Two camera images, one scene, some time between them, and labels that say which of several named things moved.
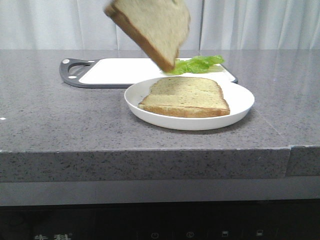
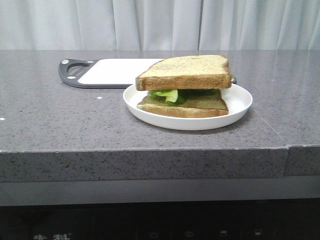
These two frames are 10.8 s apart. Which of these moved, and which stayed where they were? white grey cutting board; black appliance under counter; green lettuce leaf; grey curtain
Moved: green lettuce leaf
Stayed: black appliance under counter; white grey cutting board; grey curtain
